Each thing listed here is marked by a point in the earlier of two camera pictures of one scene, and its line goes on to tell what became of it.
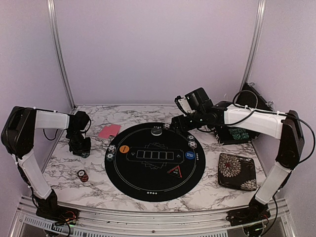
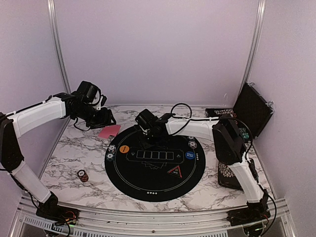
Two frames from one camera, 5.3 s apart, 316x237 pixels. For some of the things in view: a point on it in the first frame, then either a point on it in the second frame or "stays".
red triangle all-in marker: (176, 171) stays
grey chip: (192, 144) stays
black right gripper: (178, 122) to (147, 146)
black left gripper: (86, 149) to (104, 120)
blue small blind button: (190, 155) stays
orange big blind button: (124, 149) stays
